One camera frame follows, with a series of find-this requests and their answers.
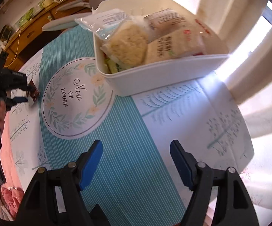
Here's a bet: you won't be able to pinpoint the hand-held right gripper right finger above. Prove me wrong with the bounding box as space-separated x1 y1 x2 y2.
169 140 260 226

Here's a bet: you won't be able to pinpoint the yellow rice cracker packet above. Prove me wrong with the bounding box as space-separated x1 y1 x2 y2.
100 20 150 69

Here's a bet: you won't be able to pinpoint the printed blue white tablecloth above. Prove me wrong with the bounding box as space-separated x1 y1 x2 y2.
0 25 255 226

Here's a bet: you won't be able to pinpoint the yellow cable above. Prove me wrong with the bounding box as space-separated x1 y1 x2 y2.
4 27 23 67

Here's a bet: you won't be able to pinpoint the white packet green mark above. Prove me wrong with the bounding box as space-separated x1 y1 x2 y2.
146 34 207 63

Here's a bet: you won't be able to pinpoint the green picture cards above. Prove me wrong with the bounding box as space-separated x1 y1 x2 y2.
13 1 47 27

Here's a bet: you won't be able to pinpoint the green white snack packet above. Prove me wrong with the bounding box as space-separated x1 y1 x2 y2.
104 56 127 74

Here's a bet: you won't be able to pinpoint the small dark candy packet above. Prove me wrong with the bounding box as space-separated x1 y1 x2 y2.
26 80 39 106

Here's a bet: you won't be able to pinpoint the pink blanket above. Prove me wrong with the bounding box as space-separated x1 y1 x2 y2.
0 113 30 219

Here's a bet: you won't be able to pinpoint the large white blue packet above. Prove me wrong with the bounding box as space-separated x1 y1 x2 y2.
74 8 133 41

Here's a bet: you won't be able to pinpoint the wooden desk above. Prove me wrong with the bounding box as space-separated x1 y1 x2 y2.
0 0 91 69

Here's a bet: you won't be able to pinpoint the white plastic storage box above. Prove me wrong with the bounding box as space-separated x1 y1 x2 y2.
92 0 231 97

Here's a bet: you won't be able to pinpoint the dark patterned pouch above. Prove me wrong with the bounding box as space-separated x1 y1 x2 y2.
0 26 12 40

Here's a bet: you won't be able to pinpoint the window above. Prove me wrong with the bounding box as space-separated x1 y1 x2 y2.
260 0 272 20

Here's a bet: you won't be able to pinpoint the translucent bread packet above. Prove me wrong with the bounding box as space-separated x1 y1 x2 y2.
143 8 196 38

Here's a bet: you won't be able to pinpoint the white packet red mark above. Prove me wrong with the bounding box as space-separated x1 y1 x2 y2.
183 18 214 38

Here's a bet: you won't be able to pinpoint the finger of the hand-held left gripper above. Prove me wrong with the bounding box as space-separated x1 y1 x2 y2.
10 72 37 93
6 96 29 110

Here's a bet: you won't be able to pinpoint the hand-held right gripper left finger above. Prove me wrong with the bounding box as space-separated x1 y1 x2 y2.
13 139 103 226

